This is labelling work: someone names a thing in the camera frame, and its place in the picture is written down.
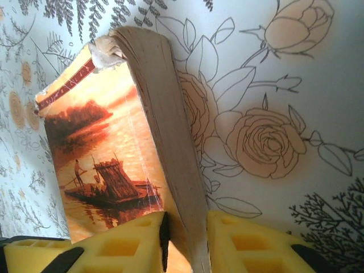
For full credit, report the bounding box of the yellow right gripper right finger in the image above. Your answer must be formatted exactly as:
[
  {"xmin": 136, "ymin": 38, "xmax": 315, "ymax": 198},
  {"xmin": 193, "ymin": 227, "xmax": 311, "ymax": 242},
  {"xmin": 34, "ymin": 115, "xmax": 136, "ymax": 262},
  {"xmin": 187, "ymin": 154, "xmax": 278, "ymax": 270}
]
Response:
[{"xmin": 205, "ymin": 209, "xmax": 341, "ymax": 273}]

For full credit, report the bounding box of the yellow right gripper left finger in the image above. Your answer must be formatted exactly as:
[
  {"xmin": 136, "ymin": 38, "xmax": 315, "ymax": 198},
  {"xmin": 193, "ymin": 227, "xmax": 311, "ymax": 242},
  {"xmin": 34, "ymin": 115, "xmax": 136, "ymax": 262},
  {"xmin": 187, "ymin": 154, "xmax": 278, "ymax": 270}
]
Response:
[{"xmin": 2, "ymin": 212, "xmax": 172, "ymax": 273}]

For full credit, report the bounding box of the orange sunset cover paperback book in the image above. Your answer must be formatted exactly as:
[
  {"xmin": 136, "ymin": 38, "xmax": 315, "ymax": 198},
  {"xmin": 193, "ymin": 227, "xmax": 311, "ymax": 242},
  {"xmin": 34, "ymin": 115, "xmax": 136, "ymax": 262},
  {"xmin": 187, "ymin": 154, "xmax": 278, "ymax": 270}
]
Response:
[{"xmin": 33, "ymin": 25, "xmax": 213, "ymax": 273}]

